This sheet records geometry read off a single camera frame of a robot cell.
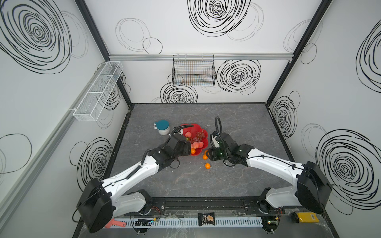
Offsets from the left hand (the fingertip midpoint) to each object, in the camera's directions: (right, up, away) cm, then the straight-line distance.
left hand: (188, 145), depth 80 cm
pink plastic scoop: (-35, -35, -11) cm, 50 cm away
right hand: (+10, -5, +1) cm, 11 cm away
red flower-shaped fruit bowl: (+2, +7, +20) cm, 21 cm away
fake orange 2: (+9, -8, +5) cm, 13 cm away
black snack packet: (+9, -33, -11) cm, 36 cm away
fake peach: (-1, +4, +18) cm, 18 cm away
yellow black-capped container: (+57, -32, -12) cm, 66 cm away
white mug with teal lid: (-17, +9, +15) cm, 25 cm away
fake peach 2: (+4, -1, +8) cm, 9 cm away
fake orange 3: (+11, -13, +6) cm, 18 cm away
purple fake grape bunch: (+6, +2, +16) cm, 17 cm away
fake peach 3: (+7, -2, +11) cm, 13 cm away
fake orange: (+2, -5, +9) cm, 11 cm away
